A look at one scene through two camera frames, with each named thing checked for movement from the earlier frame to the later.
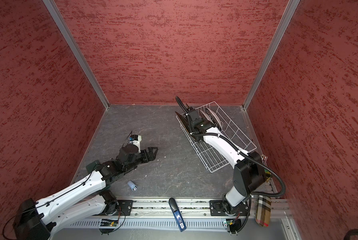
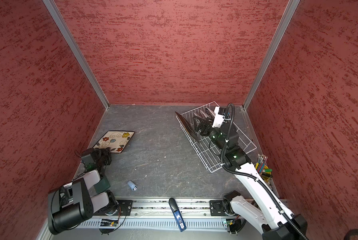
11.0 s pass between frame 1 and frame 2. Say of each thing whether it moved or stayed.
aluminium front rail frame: stayed
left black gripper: moved
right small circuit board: stayed
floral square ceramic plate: moved
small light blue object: stayed
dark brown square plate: stayed
